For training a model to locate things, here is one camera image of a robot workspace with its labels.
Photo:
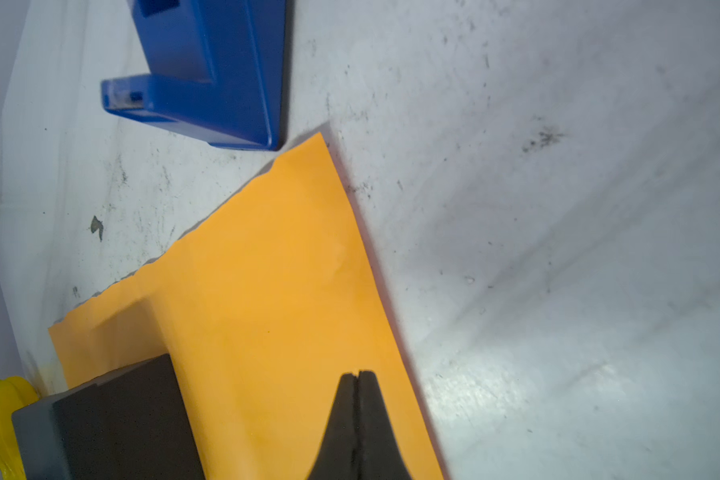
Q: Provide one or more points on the blue tape dispenser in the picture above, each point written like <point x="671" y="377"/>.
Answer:
<point x="216" y="71"/>

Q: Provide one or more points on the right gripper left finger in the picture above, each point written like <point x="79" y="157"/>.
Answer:
<point x="337" y="457"/>

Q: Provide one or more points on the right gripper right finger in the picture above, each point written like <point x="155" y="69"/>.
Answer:
<point x="378" y="455"/>

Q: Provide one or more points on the dark blue gift box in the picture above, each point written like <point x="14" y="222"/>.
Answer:
<point x="130" y="423"/>

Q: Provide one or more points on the yellow banana right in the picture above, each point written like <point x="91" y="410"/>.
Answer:
<point x="15" y="393"/>

